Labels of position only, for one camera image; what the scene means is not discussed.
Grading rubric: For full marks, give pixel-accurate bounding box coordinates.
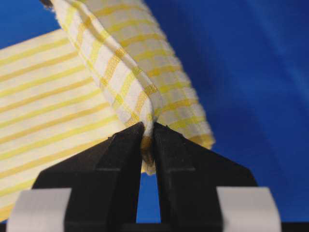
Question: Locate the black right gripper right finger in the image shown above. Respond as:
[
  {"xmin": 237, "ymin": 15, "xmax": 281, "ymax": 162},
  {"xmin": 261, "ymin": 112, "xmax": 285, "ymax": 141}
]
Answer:
[{"xmin": 153, "ymin": 123, "xmax": 257, "ymax": 232}]

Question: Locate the blue table cloth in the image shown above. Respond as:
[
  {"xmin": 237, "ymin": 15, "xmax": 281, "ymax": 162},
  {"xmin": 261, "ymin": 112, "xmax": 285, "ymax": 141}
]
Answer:
[{"xmin": 0, "ymin": 0, "xmax": 309, "ymax": 222}]

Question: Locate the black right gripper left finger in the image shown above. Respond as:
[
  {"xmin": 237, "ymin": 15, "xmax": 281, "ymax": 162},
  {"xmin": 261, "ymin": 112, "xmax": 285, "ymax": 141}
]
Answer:
[{"xmin": 33, "ymin": 122, "xmax": 144, "ymax": 232}]

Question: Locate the yellow white striped towel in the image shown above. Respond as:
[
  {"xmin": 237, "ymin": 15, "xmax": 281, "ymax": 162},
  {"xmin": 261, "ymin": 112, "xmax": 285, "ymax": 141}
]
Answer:
[{"xmin": 0, "ymin": 0, "xmax": 214, "ymax": 220}]

